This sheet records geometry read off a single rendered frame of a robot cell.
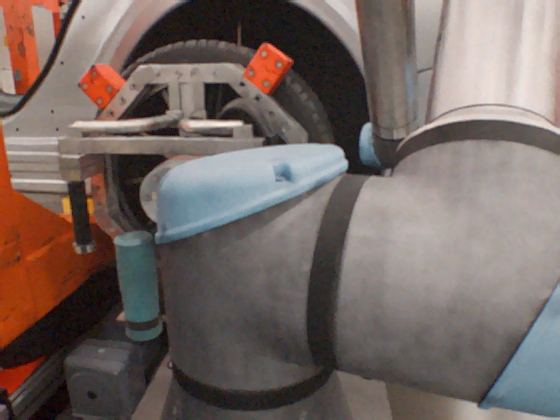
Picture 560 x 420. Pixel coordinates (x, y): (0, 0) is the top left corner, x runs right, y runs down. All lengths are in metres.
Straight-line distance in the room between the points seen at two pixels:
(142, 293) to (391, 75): 0.74
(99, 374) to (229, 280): 1.03
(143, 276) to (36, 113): 0.70
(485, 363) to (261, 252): 0.12
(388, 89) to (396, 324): 0.48
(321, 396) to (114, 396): 0.99
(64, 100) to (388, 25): 1.10
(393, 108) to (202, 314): 0.49
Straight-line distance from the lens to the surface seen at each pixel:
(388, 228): 0.22
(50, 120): 1.53
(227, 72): 1.02
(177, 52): 1.15
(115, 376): 1.24
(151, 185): 0.96
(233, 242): 0.23
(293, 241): 0.22
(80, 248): 0.99
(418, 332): 0.21
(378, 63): 0.63
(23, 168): 1.59
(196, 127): 0.86
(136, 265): 1.07
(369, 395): 0.44
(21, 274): 1.18
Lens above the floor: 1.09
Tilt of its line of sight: 17 degrees down
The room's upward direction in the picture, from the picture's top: straight up
